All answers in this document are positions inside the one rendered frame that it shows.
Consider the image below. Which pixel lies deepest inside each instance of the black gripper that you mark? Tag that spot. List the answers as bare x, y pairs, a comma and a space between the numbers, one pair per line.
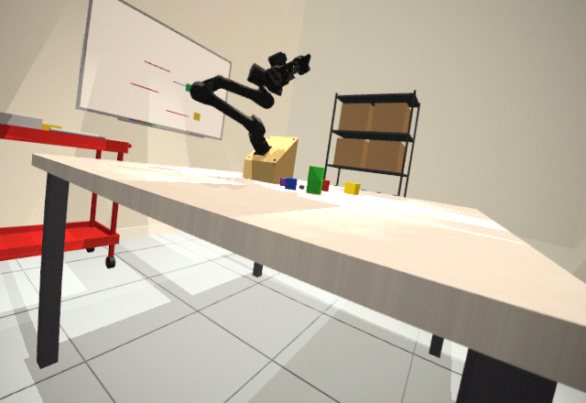
280, 76

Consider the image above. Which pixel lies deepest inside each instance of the green block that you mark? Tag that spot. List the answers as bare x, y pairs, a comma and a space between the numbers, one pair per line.
314, 187
316, 173

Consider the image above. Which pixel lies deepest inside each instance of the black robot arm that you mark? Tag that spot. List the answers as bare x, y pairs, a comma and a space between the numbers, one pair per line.
203, 92

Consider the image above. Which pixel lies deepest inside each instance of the blue block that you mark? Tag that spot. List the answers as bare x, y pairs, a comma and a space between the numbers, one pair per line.
291, 184

